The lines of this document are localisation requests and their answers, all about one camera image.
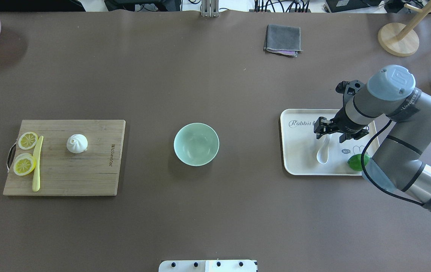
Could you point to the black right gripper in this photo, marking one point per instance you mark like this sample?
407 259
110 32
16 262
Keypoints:
345 124

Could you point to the white ceramic spoon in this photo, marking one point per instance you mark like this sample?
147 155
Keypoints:
323 151

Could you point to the white steamed bun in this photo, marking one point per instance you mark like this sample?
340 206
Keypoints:
77 143

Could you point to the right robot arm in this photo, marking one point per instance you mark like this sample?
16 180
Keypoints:
395 168

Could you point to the mint green bowl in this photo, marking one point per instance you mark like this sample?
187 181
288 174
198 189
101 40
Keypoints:
196 144

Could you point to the cream rabbit tray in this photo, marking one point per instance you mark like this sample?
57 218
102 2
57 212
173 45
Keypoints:
300 144

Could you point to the green lime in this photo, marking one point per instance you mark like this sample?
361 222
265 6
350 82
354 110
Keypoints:
355 161

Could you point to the upper lemon slice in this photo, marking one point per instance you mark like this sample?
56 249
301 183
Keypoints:
28 140

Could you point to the lemon slice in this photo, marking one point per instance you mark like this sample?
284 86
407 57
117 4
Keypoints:
28 140
24 164

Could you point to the yellow plastic knife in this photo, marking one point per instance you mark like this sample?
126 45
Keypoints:
36 181

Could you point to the grey folded cloth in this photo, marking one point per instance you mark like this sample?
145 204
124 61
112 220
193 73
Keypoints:
284 40

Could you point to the lower lemon slice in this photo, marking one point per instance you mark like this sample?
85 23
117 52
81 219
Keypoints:
24 164

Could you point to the wooden mug tree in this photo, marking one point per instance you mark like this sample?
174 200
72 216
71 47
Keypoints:
400 39

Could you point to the wooden cutting board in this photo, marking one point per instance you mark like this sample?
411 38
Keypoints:
94 172

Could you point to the aluminium frame post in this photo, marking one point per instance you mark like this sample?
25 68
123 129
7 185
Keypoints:
209 8

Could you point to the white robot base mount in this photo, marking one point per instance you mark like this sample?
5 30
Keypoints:
236 265

